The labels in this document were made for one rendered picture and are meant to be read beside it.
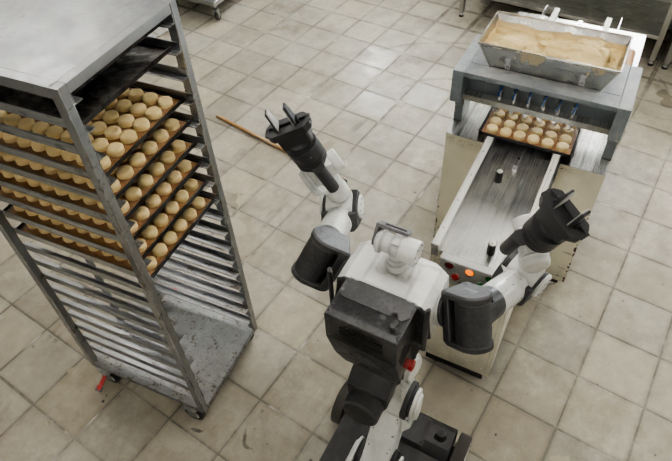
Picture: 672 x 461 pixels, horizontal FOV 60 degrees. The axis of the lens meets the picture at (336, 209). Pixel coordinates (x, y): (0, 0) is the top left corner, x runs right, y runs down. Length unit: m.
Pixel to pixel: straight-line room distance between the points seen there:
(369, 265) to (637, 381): 1.91
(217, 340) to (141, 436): 0.53
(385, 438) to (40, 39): 1.72
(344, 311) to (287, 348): 1.58
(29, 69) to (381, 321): 1.05
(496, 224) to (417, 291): 0.98
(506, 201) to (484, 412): 0.99
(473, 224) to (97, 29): 1.51
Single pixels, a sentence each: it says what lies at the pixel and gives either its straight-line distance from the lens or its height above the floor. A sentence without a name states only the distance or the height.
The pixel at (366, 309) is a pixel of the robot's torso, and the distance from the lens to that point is 1.45.
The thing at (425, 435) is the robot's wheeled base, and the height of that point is 0.19.
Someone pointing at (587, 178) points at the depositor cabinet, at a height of 0.80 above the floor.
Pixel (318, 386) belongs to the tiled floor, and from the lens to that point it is 2.90.
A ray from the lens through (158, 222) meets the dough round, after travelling 2.06.
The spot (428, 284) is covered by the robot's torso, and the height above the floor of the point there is 1.38.
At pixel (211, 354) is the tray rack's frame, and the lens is 2.89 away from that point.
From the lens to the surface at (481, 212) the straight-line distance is 2.44.
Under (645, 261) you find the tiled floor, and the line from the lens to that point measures 3.64.
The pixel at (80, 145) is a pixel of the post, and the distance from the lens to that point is 1.62.
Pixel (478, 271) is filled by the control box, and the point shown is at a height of 0.83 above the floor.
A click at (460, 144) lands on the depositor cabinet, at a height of 0.79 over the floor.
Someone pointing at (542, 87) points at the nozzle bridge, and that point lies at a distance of 2.56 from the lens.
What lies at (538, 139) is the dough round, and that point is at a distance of 2.71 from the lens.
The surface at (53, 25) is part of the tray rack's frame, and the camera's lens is 1.82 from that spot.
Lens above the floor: 2.57
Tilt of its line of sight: 46 degrees down
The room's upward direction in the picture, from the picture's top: 3 degrees counter-clockwise
